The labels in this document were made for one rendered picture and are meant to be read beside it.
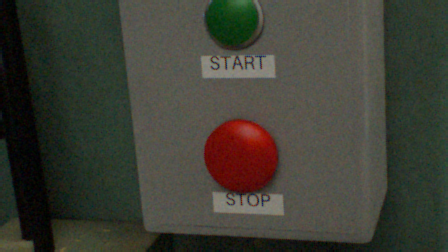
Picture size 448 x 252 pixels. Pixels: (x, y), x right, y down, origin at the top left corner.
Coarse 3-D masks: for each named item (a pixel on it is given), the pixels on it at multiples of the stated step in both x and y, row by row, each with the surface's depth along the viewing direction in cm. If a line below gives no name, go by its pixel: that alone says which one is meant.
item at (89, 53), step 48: (48, 0) 42; (96, 0) 41; (384, 0) 38; (432, 0) 37; (48, 48) 43; (96, 48) 42; (384, 48) 38; (432, 48) 38; (48, 96) 44; (96, 96) 43; (432, 96) 38; (48, 144) 45; (96, 144) 44; (432, 144) 39; (48, 192) 46; (96, 192) 45; (432, 192) 40; (192, 240) 44; (240, 240) 43; (288, 240) 42; (384, 240) 41; (432, 240) 40
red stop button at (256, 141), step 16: (224, 128) 34; (240, 128) 34; (256, 128) 34; (208, 144) 34; (224, 144) 34; (240, 144) 34; (256, 144) 34; (272, 144) 34; (208, 160) 34; (224, 160) 34; (240, 160) 34; (256, 160) 34; (272, 160) 34; (224, 176) 34; (240, 176) 34; (256, 176) 34; (240, 192) 35
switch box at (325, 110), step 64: (128, 0) 34; (192, 0) 34; (320, 0) 32; (128, 64) 35; (192, 64) 34; (320, 64) 33; (192, 128) 35; (320, 128) 34; (384, 128) 38; (192, 192) 36; (256, 192) 35; (320, 192) 34; (384, 192) 39
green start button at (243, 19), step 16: (208, 0) 33; (224, 0) 33; (240, 0) 32; (256, 0) 33; (208, 16) 33; (224, 16) 33; (240, 16) 33; (256, 16) 33; (208, 32) 34; (224, 32) 33; (240, 32) 33; (256, 32) 33
